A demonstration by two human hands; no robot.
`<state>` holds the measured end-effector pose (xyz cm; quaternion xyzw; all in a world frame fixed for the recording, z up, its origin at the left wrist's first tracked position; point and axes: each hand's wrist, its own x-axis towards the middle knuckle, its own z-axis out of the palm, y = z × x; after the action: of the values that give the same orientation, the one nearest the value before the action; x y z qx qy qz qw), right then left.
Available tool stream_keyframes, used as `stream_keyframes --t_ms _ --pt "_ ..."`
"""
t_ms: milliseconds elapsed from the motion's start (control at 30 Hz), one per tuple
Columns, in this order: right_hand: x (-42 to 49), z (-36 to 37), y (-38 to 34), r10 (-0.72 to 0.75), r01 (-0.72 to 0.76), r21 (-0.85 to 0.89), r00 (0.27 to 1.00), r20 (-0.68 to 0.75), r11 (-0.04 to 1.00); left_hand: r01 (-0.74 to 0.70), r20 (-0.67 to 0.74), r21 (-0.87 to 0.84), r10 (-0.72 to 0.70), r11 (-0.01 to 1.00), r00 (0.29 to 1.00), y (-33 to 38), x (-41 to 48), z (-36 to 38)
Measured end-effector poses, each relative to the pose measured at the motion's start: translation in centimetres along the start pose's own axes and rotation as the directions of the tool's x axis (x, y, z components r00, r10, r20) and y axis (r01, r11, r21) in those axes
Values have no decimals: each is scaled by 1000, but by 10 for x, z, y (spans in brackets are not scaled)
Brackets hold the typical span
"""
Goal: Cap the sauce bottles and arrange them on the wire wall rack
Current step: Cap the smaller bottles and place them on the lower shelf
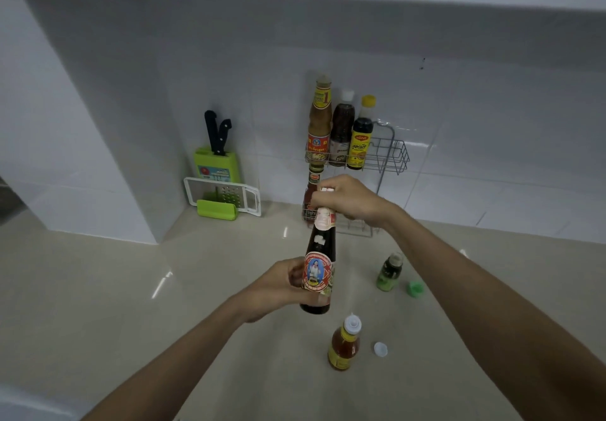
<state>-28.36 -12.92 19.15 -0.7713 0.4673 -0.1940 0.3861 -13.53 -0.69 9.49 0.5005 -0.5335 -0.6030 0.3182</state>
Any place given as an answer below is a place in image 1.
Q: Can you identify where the dark sauce bottle white cap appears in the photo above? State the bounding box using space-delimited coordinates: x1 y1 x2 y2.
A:
329 89 356 167

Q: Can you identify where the orange chili sauce bottle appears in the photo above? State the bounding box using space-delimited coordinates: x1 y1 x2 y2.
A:
327 314 363 372

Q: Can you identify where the person's left hand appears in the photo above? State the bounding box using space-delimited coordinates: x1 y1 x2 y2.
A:
230 257 332 326

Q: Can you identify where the tall light brown sauce bottle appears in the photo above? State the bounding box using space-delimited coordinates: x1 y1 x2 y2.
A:
306 74 333 163

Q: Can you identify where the gold lid red sauce bottle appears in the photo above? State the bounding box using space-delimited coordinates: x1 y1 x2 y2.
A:
302 163 325 223

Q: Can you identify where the green knife block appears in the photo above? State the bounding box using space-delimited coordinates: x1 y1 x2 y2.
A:
193 146 241 184

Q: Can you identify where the oyster sauce bottle red-white cap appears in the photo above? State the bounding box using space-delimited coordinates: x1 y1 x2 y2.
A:
299 187 338 316

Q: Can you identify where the grey wire two-tier rack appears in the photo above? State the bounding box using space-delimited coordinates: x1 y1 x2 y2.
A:
302 121 411 239

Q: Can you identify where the small black-handled knife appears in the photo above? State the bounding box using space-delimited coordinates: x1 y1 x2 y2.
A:
215 118 233 157

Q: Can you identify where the yellow label soy sauce bottle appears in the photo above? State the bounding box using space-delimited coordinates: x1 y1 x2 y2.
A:
347 94 377 170

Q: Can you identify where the person's right forearm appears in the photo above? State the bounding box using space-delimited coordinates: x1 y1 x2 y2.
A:
386 203 606 421

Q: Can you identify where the large black-handled knife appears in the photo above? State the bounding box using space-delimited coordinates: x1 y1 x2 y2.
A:
204 110 220 154

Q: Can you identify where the green grater container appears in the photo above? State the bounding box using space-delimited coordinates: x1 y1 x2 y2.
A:
196 199 239 222

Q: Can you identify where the small green label bottle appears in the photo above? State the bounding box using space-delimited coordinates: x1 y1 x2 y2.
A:
376 252 404 293

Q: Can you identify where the white framed metal grater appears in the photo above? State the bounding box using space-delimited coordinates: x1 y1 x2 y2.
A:
183 177 262 218

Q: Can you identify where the person's right hand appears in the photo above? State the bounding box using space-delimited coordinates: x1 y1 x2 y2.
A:
310 174 404 231

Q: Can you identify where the person's left forearm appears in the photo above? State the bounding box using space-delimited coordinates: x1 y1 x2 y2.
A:
83 295 248 421

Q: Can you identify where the grey metal sink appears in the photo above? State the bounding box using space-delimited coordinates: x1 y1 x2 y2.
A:
0 177 27 225

